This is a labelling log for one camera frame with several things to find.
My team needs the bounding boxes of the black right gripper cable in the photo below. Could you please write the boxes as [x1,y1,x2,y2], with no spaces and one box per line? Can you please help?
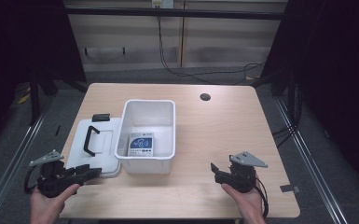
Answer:
[254,176,270,218]

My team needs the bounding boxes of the black horizontal frame bar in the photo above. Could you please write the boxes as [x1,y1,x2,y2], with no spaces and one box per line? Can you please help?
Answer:
[64,7,285,21]

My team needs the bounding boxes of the white plastic storage box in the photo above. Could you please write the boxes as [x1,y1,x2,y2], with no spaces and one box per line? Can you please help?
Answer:
[114,99,177,175]

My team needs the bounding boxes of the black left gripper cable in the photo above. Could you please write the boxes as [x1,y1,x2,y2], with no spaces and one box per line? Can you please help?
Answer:
[23,165,40,195]

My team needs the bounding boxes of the white lid with black handle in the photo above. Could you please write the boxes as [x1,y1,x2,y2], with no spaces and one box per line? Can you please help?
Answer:
[65,113,123,179]

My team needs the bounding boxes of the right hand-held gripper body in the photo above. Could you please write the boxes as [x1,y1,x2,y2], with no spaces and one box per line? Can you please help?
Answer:
[227,151,269,194]

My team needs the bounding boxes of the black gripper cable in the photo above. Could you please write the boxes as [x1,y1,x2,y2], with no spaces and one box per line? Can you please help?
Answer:
[23,165,40,195]
[254,176,270,218]

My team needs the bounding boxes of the white wall socket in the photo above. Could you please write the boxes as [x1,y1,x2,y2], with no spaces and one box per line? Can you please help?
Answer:
[151,0,175,9]

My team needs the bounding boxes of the black wall cable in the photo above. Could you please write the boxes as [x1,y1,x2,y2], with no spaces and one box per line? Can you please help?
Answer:
[156,7,266,86]

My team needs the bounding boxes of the person's left hand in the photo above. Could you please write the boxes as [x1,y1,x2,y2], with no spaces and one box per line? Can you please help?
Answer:
[30,183,80,224]

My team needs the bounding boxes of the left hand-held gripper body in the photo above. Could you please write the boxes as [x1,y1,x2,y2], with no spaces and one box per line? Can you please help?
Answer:
[28,149,76,199]

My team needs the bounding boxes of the yellow floor tape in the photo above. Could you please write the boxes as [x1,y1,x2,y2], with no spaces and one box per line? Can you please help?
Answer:
[17,88,32,105]

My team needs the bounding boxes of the grey tape piece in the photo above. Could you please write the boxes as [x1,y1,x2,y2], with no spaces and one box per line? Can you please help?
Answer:
[279,184,301,194]

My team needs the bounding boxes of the metal floor rail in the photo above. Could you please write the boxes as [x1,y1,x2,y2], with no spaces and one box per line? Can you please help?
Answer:
[274,97,351,224]
[0,102,53,224]

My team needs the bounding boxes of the black floor cables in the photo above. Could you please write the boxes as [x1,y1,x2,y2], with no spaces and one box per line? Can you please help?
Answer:
[271,122,297,149]

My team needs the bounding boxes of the person's right hand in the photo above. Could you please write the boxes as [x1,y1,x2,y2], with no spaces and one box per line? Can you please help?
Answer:
[221,182,267,224]

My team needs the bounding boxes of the black curtain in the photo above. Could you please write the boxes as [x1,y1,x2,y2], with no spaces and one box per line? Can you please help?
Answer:
[0,0,88,153]
[251,0,359,197]

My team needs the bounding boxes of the small blue and white carton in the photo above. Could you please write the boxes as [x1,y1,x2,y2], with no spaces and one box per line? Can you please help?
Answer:
[127,132,155,158]

